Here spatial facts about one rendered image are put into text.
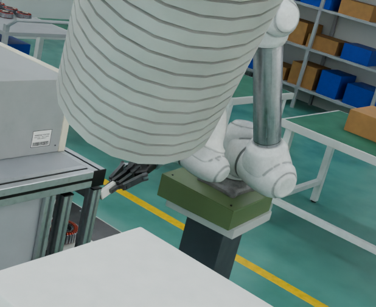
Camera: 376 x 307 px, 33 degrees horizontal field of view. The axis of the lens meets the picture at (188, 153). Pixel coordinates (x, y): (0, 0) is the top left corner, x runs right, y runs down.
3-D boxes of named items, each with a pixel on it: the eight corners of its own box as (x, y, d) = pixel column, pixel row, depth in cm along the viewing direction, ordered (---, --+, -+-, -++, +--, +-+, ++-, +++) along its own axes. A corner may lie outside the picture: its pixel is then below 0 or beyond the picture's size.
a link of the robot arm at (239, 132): (235, 163, 265) (250, 114, 258) (260, 183, 251) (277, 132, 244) (203, 162, 256) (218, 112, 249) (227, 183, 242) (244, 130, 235)
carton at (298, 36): (294, 38, 853) (300, 17, 845) (317, 45, 833) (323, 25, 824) (278, 37, 823) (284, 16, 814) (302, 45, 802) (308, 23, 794)
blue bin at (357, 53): (352, 57, 806) (357, 42, 800) (379, 66, 787) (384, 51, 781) (339, 58, 772) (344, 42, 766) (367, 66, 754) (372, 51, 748)
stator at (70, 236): (61, 224, 203) (63, 214, 202) (85, 240, 197) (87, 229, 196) (33, 232, 194) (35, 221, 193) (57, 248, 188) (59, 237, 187)
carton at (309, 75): (301, 80, 853) (307, 60, 845) (324, 89, 834) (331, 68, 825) (286, 81, 822) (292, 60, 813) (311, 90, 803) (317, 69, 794)
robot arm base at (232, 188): (213, 167, 270) (216, 156, 268) (256, 190, 259) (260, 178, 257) (188, 174, 256) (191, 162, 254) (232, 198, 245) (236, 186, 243)
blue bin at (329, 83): (330, 91, 830) (337, 69, 821) (349, 98, 814) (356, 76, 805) (315, 92, 798) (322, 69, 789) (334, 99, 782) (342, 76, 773)
